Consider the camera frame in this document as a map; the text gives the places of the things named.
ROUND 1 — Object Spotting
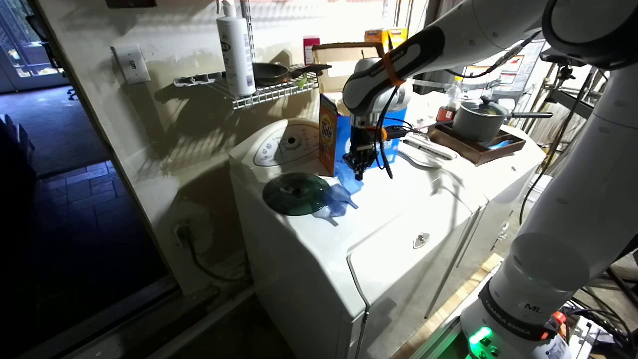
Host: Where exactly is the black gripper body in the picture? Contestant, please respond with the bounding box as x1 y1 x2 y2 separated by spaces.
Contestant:
343 122 387 166

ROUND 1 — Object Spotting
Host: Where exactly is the small solid blue cup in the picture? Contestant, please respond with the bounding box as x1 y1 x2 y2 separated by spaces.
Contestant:
335 168 367 198

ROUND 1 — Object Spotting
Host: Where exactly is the blue cardboard detergent box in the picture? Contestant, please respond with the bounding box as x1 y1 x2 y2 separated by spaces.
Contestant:
311 41 411 180

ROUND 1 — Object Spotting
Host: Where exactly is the round green bowl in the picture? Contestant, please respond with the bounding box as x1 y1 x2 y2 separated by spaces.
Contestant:
262 170 333 218

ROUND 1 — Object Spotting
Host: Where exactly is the brown cardboard box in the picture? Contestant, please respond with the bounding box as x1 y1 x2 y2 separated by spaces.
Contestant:
174 69 323 112

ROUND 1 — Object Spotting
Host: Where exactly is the pink container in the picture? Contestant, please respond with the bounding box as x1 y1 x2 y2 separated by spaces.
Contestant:
301 37 321 69

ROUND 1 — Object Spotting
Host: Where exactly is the yellow box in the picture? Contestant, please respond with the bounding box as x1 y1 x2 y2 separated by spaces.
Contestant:
363 27 409 53

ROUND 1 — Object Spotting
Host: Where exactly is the brown wooden tray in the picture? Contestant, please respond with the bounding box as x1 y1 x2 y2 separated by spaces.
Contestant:
427 122 529 168

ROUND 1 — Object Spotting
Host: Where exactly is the black frying pan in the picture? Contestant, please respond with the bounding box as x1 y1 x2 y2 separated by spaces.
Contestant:
250 61 333 88

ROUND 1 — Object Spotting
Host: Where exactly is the grey cooking pot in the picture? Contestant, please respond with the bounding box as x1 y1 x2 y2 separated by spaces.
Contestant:
451 96 555 144

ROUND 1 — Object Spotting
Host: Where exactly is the white dryer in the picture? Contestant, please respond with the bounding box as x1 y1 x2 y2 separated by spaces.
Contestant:
397 88 549 322

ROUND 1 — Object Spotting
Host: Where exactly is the tall white bottle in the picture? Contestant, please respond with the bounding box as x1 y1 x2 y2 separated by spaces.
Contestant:
216 0 258 100

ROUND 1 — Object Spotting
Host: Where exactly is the green plastic part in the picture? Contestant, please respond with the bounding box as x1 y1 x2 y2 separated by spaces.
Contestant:
467 326 503 359

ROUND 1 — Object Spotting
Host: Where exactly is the black wall power cord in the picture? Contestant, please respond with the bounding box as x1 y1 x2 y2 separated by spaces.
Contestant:
174 224 252 286

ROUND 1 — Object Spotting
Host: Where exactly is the white wall outlet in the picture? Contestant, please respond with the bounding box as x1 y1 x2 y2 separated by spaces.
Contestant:
110 45 152 86

